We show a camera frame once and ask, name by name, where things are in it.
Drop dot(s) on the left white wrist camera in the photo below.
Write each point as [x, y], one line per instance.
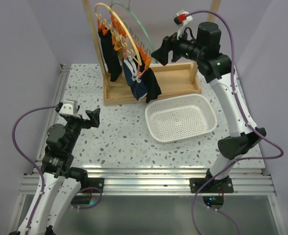
[68, 108]

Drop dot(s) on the yellow clip hanger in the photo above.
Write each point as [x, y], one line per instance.
[123, 32]

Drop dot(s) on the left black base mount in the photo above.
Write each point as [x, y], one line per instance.
[90, 195]

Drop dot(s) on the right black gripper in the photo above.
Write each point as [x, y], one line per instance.
[174, 43]

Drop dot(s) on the aluminium rail frame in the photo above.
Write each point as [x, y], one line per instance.
[122, 150]

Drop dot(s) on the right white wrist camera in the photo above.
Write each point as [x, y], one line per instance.
[182, 20]

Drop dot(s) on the white perforated plastic basket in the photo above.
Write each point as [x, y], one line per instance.
[180, 118]

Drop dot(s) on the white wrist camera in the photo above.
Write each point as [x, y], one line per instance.
[182, 20]
[68, 108]

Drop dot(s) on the green clip hanger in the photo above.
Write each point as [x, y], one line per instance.
[135, 26]

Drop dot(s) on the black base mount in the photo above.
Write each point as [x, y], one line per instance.
[213, 192]
[90, 195]

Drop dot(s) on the black underwear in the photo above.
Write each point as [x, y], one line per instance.
[150, 83]

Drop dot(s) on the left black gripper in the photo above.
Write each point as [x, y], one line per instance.
[93, 122]

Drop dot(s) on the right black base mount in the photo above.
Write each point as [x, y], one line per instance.
[213, 192]

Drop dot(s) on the black sock on yellow hanger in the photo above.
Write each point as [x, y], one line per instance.
[110, 55]

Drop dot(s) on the navy blue underwear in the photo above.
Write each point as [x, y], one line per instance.
[137, 87]

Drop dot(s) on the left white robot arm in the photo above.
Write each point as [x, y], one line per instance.
[59, 182]

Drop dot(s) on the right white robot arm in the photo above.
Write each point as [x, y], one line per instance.
[218, 71]

